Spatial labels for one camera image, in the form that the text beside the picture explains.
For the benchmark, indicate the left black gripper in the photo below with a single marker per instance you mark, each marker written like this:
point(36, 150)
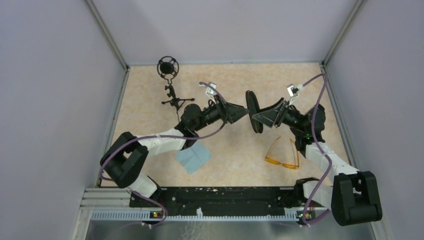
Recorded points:
point(229, 113)

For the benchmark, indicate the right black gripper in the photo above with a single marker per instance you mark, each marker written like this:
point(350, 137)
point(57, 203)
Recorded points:
point(270, 116)

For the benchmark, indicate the black glasses case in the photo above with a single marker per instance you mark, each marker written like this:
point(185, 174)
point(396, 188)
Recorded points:
point(253, 107)

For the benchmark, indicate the light blue cleaning cloth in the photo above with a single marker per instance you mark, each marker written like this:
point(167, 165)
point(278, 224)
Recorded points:
point(194, 157)

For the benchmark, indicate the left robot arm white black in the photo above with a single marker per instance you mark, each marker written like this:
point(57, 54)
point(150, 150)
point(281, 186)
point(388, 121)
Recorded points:
point(124, 160)

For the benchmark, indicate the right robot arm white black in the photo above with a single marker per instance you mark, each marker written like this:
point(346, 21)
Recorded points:
point(351, 195)

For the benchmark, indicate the orange sunglasses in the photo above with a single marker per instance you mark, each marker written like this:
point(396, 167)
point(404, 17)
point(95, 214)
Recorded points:
point(283, 152)

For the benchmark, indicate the black microphone on tripod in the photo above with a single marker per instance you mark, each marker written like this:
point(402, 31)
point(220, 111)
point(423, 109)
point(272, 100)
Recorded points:
point(168, 68)

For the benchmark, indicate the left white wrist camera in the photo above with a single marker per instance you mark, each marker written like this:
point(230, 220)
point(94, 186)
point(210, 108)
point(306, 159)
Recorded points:
point(210, 87)

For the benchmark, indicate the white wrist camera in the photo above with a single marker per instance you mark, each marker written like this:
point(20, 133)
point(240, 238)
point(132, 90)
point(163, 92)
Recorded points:
point(293, 90)
point(210, 87)

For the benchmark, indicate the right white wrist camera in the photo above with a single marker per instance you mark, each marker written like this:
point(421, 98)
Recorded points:
point(293, 90)

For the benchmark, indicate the white cable duct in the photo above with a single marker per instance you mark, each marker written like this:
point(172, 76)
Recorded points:
point(142, 215)

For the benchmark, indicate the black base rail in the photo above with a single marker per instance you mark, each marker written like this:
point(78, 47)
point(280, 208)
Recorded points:
point(233, 201)

